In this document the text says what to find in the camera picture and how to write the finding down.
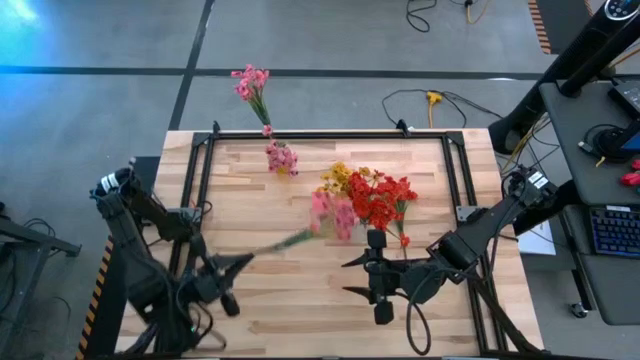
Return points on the desk caster wheel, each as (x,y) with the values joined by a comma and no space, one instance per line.
(579,310)

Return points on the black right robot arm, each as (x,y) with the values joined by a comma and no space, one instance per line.
(480,230)

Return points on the red desk object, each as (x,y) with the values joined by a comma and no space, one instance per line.
(631,178)

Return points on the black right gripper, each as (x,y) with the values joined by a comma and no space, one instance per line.
(385,280)

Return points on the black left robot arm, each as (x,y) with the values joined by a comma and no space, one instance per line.
(145,280)

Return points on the black tower fan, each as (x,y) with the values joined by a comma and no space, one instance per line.
(550,85)

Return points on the grey desk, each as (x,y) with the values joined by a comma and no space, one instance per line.
(575,150)

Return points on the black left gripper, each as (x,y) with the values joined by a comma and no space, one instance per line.
(210,289)

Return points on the yellow power plug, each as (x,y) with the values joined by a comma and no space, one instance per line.
(433,97)

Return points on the hazard striped floor plate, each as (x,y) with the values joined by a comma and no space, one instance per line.
(100,320)

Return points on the backlit computer keyboard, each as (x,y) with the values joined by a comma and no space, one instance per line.
(617,232)

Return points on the clear glass vase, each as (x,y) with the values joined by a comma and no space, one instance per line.
(364,235)

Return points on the black aluminium table frame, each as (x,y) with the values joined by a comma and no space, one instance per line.
(380,135)

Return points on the hazard striped floor strip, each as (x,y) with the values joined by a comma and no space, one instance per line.
(540,30)

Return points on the black laptop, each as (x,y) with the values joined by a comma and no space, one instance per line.
(627,97)

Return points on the pink artificial flower bunch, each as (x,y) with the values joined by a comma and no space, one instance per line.
(340,220)
(281,157)
(250,82)

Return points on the black pole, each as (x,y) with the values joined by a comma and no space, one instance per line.
(590,70)

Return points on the white paper sheet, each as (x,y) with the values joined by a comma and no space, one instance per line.
(537,242)

